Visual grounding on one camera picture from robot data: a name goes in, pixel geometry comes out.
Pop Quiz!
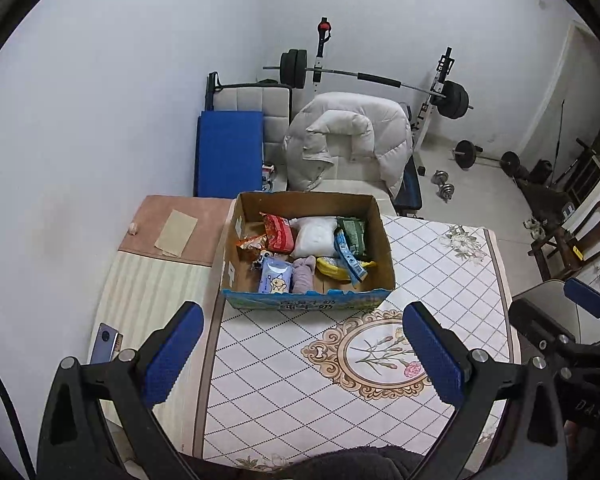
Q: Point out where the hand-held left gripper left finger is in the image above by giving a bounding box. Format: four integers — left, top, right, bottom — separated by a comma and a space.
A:
36, 301, 205, 480

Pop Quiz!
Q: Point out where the black bag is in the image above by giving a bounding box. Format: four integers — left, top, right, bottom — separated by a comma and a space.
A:
530, 159, 554, 184

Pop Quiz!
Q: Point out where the beige striped mattress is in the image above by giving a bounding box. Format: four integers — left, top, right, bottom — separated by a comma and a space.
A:
87, 250, 222, 461

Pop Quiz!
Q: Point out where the red soft packet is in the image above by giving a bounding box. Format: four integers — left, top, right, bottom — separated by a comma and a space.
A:
260, 212, 297, 253

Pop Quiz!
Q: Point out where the dark wooden chair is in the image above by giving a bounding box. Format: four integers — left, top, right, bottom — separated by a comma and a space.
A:
527, 200, 600, 281

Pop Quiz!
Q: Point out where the green soft packet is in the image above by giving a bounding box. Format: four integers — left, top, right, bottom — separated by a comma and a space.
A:
336, 216, 368, 261

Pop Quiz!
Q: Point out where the pink cloth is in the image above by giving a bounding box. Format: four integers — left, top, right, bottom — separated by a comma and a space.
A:
119, 195, 236, 267

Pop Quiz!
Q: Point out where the long blue packet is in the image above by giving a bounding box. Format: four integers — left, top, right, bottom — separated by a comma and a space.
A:
332, 229, 368, 283

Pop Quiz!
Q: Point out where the black weight bench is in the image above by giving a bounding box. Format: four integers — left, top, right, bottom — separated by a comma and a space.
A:
392, 155, 424, 218

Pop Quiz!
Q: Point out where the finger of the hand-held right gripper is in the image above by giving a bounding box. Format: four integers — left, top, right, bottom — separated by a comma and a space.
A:
509, 299, 578, 361
564, 277, 600, 320

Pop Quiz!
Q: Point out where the short barbell with black plates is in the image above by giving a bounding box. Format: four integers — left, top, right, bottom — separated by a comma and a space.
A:
451, 140, 522, 177

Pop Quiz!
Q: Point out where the yellow clear packet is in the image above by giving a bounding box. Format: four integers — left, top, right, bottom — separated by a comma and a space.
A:
316, 256, 377, 281

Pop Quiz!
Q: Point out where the cardboard box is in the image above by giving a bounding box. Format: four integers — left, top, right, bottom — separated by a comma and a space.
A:
219, 191, 397, 311

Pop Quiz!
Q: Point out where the white barbell rack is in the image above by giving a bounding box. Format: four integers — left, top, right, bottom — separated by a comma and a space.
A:
314, 17, 455, 168

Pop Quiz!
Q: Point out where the floral diamond-pattern tablecloth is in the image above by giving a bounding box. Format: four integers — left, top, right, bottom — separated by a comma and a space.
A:
192, 215, 513, 471

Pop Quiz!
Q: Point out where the white puffer jacket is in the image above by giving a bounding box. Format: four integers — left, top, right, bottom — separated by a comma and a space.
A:
282, 91, 415, 201

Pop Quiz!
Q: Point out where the black barbell with weight plates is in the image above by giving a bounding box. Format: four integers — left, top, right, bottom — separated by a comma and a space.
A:
262, 49, 475, 120

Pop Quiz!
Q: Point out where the orange panda-print packet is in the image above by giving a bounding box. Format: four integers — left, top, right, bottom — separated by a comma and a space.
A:
235, 235, 268, 271

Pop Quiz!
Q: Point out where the beige upholstered chair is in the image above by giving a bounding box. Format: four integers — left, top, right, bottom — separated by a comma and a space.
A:
320, 164, 396, 211

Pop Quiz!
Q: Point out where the white door frame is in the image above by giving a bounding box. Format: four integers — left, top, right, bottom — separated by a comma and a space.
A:
520, 20, 600, 211

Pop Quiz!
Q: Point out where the white soft bag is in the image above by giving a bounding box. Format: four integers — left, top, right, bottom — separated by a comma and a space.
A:
289, 216, 340, 260

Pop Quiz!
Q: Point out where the blue folded mat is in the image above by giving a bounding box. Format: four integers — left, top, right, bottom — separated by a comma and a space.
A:
194, 110, 265, 198

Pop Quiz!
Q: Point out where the black exercise machine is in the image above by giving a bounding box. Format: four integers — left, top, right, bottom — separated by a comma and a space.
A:
574, 137, 600, 196

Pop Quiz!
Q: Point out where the brown paper sheet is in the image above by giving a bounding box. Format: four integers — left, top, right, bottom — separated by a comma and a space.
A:
156, 210, 198, 257

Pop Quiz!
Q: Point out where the thin black rod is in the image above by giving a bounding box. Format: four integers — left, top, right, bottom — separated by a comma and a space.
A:
554, 100, 567, 182

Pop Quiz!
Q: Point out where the thick black cable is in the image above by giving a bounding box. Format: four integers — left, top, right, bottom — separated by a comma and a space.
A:
0, 341, 37, 480

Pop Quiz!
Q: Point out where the purple cloth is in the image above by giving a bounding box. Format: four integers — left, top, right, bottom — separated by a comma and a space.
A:
291, 255, 318, 293

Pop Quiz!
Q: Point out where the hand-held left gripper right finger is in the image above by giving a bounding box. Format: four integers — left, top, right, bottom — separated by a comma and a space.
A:
402, 301, 568, 480

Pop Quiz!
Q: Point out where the blue smartphone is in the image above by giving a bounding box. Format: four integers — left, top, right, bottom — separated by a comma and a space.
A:
91, 324, 123, 366

